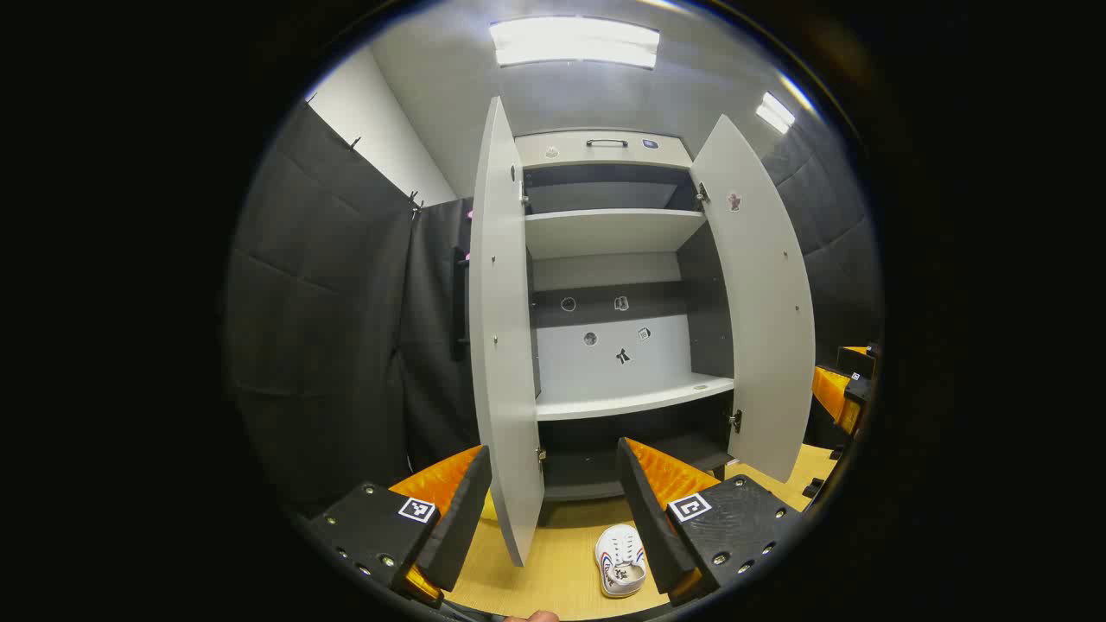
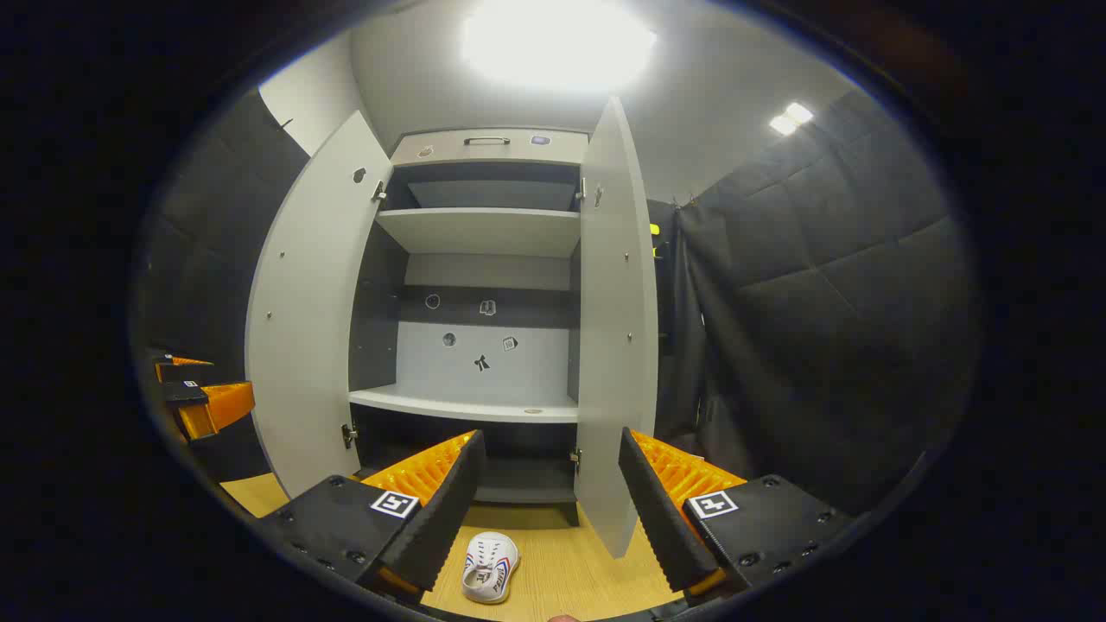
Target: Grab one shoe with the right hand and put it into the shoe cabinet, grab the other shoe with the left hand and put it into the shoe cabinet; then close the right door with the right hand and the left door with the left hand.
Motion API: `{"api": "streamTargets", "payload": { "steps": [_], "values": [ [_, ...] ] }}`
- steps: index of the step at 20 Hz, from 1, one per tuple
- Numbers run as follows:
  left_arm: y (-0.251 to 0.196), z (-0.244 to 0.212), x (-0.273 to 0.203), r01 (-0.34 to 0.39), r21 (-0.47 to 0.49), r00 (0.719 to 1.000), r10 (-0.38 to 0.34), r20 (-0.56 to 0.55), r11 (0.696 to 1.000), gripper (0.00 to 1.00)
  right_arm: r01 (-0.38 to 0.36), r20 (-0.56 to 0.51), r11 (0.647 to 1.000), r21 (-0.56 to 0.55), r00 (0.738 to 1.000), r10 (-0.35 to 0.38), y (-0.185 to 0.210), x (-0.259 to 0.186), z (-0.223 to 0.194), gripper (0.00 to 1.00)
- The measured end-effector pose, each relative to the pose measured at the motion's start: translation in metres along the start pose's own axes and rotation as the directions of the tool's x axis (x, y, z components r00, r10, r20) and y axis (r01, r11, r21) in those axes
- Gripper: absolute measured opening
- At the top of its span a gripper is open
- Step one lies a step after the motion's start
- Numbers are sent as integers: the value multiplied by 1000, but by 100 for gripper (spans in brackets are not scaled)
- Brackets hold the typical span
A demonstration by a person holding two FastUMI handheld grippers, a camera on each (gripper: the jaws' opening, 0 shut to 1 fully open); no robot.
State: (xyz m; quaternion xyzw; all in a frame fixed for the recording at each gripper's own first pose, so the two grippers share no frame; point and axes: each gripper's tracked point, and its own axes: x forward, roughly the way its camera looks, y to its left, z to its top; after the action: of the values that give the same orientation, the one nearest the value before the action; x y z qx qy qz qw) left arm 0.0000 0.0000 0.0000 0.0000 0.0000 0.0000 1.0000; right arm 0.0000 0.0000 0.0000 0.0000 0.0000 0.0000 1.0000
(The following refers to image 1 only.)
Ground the grey shoe cabinet door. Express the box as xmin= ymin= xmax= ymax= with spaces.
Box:
xmin=690 ymin=114 xmax=817 ymax=485
xmin=468 ymin=95 xmax=545 ymax=568

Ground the white striped shoe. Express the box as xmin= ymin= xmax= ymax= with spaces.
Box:
xmin=594 ymin=524 xmax=647 ymax=599

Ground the large ceiling light panel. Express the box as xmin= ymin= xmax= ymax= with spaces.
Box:
xmin=488 ymin=16 xmax=662 ymax=70

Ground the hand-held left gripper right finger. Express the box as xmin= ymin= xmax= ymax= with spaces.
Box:
xmin=616 ymin=436 xmax=804 ymax=606

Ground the small ceiling light panel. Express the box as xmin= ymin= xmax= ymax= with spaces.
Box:
xmin=754 ymin=91 xmax=798 ymax=135

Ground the grey shoe cabinet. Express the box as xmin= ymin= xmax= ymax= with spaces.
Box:
xmin=514 ymin=130 xmax=737 ymax=504

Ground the black backdrop cloth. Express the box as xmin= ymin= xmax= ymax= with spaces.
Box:
xmin=226 ymin=99 xmax=884 ymax=519

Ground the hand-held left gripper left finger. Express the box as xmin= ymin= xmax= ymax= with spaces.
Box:
xmin=307 ymin=445 xmax=493 ymax=606

